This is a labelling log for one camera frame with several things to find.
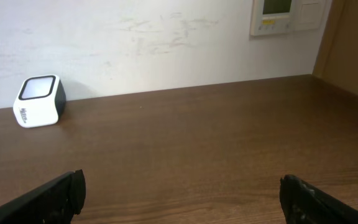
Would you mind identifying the brown wooden side panel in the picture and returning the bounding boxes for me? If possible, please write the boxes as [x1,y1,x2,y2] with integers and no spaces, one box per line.
[312,0,358,96]

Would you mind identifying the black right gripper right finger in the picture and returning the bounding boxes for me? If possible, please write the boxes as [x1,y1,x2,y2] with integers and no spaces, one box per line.
[279,175,358,224]

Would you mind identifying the white wall switch plate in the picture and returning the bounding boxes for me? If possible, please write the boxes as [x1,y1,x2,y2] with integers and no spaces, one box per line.
[294,0,326,31]

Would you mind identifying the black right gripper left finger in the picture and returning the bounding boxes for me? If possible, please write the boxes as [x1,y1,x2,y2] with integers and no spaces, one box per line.
[0,170,86,223]

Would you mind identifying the white barcode scanner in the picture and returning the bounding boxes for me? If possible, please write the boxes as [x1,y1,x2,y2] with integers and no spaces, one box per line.
[12,75,67,128]

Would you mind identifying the white wall thermostat panel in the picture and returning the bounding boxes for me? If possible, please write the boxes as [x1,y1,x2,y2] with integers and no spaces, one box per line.
[250,0,296,36]

